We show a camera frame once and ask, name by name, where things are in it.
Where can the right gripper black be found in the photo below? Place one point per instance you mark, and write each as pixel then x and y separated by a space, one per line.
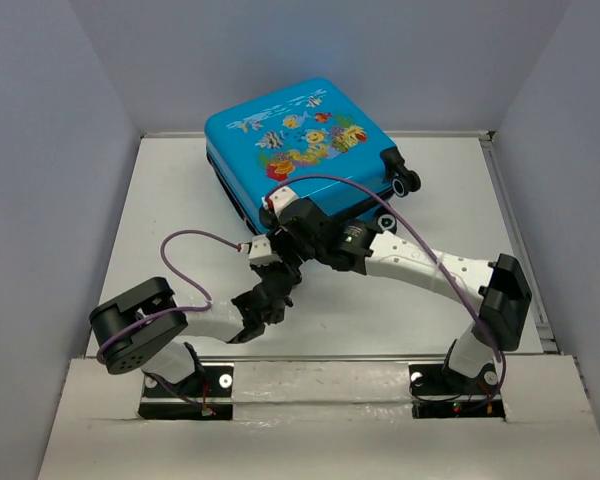
pixel 288 239

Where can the blue hard-shell suitcase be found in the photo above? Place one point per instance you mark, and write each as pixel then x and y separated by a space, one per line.
pixel 312 134

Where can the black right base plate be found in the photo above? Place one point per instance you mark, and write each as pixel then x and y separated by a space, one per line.
pixel 440 394

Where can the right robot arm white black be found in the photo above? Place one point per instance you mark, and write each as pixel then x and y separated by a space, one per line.
pixel 496 293

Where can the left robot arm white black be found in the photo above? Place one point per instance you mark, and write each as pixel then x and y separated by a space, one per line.
pixel 137 330

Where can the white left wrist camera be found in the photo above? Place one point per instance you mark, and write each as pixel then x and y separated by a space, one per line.
pixel 259 251

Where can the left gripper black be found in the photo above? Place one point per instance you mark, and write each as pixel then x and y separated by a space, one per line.
pixel 291 274

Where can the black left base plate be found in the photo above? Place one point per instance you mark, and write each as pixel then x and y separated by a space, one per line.
pixel 206 398

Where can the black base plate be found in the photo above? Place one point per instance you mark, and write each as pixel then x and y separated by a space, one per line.
pixel 440 394
pixel 206 398

